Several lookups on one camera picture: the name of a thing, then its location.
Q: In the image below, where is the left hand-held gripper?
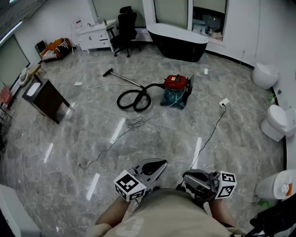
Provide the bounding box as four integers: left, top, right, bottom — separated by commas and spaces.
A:
113, 158, 167, 202

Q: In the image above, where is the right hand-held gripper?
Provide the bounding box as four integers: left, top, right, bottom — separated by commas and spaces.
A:
182, 169, 237, 202

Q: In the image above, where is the person's right forearm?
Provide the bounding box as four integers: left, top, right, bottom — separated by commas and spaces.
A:
208, 198, 237, 228

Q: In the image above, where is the person's left forearm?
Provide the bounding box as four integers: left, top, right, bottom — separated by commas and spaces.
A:
96, 196, 131, 228

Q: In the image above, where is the person's beige shirt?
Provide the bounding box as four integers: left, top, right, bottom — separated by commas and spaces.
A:
89, 188, 247, 237

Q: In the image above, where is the white toilet with orange label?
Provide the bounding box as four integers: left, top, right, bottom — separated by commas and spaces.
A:
255, 169, 296, 201

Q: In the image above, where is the black stand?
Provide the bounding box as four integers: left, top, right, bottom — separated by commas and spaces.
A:
249, 203, 296, 237

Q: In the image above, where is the white toilet with tank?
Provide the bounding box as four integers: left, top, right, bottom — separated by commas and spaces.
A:
260, 104, 296, 143

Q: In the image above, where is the red and teal vacuum cleaner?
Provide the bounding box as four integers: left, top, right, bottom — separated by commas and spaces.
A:
160, 74, 188, 110

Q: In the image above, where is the metal vacuum wand with brush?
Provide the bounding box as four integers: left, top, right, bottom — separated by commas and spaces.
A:
102, 68, 144, 88

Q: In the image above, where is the white egg-shaped toilet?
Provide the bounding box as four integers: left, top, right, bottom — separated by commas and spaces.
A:
252, 62, 280, 90

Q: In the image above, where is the dark wooden cabinet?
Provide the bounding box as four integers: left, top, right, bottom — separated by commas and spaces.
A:
21, 74, 71, 125

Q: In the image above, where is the dark green bathtub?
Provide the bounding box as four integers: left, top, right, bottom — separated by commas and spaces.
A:
146, 23, 209, 62

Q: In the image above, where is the beige cloth pile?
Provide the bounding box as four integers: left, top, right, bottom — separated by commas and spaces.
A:
211, 31, 224, 42

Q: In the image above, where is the white drawer cabinet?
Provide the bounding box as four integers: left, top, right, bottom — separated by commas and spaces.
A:
70, 19, 117, 54

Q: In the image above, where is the small wooden stool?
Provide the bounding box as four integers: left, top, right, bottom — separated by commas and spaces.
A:
28, 64, 46, 76

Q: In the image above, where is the black office chair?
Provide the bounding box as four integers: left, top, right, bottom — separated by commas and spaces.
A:
106, 6, 142, 58

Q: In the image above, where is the white floor basin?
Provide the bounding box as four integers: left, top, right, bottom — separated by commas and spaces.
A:
19, 67, 32, 87

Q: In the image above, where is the ceiling strip light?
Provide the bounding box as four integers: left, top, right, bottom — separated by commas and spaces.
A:
0, 20, 23, 46

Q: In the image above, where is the grey tangled cable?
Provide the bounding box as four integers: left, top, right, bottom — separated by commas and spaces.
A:
78, 116, 150, 170

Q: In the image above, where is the black power cable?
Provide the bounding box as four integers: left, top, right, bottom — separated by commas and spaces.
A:
190, 103, 227, 171

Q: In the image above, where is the white cable to wall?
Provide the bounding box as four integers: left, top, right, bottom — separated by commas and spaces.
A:
228, 102, 267, 117

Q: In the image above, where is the black vacuum hose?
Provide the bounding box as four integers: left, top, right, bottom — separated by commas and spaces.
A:
116, 82, 166, 112

